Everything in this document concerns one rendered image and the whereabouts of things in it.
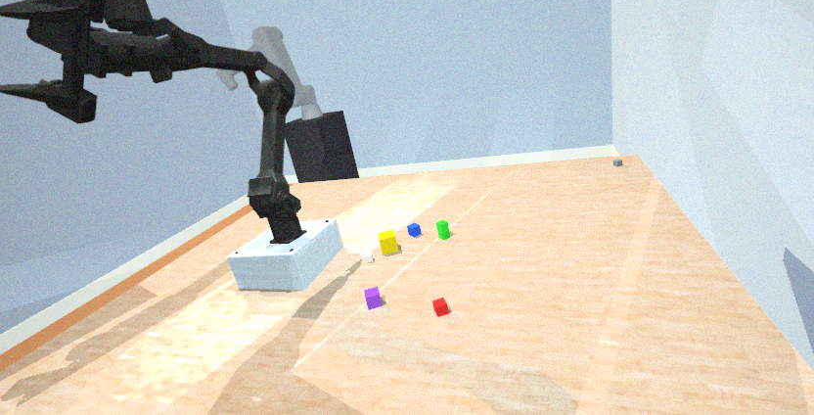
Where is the blue cube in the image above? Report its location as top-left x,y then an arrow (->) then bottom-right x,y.
407,223 -> 422,237

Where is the yellow block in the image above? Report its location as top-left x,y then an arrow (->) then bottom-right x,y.
378,229 -> 398,254

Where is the small purple block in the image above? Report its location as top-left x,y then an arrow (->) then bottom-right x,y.
364,287 -> 383,310

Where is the red block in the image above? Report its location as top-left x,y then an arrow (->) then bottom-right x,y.
432,298 -> 449,317

